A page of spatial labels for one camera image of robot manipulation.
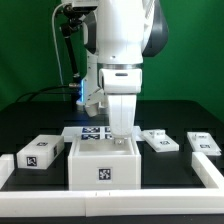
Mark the black cable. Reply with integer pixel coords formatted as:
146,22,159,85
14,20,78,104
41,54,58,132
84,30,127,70
15,84,81,104

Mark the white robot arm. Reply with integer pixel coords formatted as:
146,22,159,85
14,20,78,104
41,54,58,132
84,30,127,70
61,0,168,144

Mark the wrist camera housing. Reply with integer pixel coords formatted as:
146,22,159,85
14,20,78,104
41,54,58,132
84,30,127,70
85,89,107,117

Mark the white marker base plate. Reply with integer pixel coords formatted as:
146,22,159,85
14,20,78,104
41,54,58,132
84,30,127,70
61,125,146,143

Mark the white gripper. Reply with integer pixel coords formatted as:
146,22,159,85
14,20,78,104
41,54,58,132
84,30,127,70
99,68,142,145

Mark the white cabinet top block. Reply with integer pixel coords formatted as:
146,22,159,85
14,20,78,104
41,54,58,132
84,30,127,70
17,135,64,170

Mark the white cable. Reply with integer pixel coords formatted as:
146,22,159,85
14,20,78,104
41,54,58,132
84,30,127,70
51,2,68,101

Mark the white cabinet door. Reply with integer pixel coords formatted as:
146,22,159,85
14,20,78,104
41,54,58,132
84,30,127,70
141,129,179,153
187,132,221,156

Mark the white workspace border frame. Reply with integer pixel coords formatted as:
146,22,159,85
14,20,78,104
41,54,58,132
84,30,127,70
0,152,224,217

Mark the white cabinet body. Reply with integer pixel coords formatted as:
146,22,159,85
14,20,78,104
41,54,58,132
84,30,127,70
68,137,141,191

